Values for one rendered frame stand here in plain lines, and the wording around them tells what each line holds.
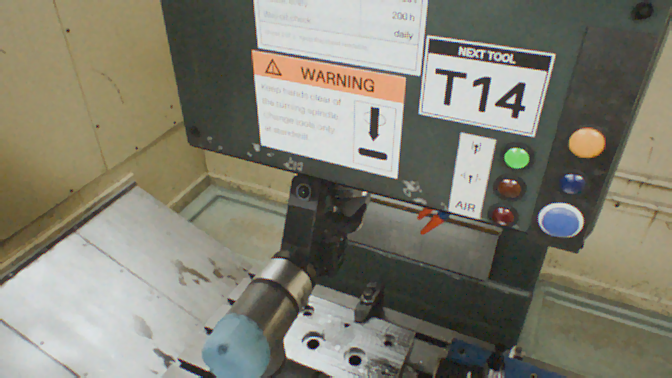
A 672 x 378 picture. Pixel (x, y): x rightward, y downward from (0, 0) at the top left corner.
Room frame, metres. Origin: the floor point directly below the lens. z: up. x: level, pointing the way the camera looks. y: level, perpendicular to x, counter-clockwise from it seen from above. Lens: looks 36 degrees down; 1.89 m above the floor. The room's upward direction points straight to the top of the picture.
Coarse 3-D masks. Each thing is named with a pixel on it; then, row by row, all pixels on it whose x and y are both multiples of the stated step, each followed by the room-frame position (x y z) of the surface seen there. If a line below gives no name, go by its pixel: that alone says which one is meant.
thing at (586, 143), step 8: (576, 136) 0.35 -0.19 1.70; (584, 136) 0.34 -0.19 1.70; (592, 136) 0.34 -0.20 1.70; (600, 136) 0.34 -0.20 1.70; (576, 144) 0.35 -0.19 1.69; (584, 144) 0.34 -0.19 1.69; (592, 144) 0.34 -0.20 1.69; (600, 144) 0.34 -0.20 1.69; (576, 152) 0.35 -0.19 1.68; (584, 152) 0.34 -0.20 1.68; (592, 152) 0.34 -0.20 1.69
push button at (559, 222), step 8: (560, 208) 0.35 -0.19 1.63; (544, 216) 0.35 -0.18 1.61; (552, 216) 0.35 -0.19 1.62; (560, 216) 0.34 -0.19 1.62; (568, 216) 0.34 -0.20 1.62; (576, 216) 0.34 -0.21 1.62; (544, 224) 0.35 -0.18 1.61; (552, 224) 0.34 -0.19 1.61; (560, 224) 0.34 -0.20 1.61; (568, 224) 0.34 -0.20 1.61; (576, 224) 0.34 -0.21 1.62; (552, 232) 0.34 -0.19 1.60; (560, 232) 0.34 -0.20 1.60; (568, 232) 0.34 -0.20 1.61
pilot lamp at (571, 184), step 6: (564, 180) 0.35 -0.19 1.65; (570, 180) 0.35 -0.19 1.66; (576, 180) 0.34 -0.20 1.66; (582, 180) 0.34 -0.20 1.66; (564, 186) 0.35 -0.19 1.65; (570, 186) 0.34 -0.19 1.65; (576, 186) 0.34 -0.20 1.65; (582, 186) 0.34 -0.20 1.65; (570, 192) 0.35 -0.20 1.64; (576, 192) 0.34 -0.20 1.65
